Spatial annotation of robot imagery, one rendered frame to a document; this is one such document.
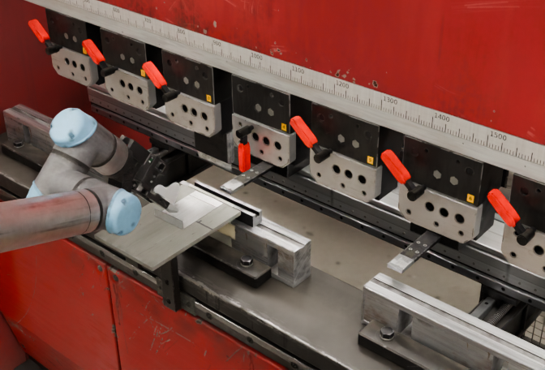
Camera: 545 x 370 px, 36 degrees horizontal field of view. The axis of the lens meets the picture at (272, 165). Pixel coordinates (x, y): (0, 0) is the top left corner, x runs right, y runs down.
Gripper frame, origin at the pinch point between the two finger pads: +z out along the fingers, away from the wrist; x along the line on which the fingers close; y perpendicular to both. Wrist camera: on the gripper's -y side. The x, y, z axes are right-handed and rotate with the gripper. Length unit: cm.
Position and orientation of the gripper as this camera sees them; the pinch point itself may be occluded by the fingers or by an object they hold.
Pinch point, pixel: (161, 206)
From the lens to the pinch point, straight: 179.9
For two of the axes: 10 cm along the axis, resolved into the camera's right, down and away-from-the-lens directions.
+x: -7.7, -3.3, 5.5
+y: 4.9, -8.5, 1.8
